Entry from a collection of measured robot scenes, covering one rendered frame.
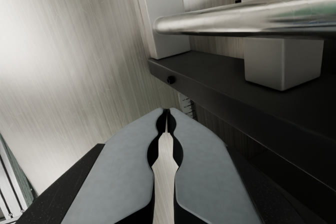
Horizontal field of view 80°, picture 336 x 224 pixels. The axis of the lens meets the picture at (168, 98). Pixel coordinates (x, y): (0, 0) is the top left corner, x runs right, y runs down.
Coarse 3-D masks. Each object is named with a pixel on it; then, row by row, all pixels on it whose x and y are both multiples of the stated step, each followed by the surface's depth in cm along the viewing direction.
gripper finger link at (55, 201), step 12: (96, 144) 9; (84, 156) 9; (96, 156) 9; (72, 168) 8; (84, 168) 8; (60, 180) 8; (72, 180) 8; (84, 180) 8; (48, 192) 7; (60, 192) 7; (72, 192) 7; (36, 204) 7; (48, 204) 7; (60, 204) 7; (24, 216) 6; (36, 216) 6; (48, 216) 6; (60, 216) 6
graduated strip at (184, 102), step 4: (180, 96) 26; (184, 96) 26; (180, 100) 26; (184, 100) 26; (188, 100) 26; (192, 100) 27; (180, 104) 26; (184, 104) 26; (188, 104) 27; (192, 104) 27; (180, 108) 26; (184, 108) 27; (188, 108) 27; (192, 108) 27; (184, 112) 27; (188, 112) 27; (192, 112) 27; (192, 116) 27; (196, 116) 28; (196, 120) 28
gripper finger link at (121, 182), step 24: (144, 120) 11; (120, 144) 9; (144, 144) 9; (96, 168) 8; (120, 168) 8; (144, 168) 8; (96, 192) 7; (120, 192) 7; (144, 192) 7; (72, 216) 6; (96, 216) 6; (120, 216) 6; (144, 216) 7
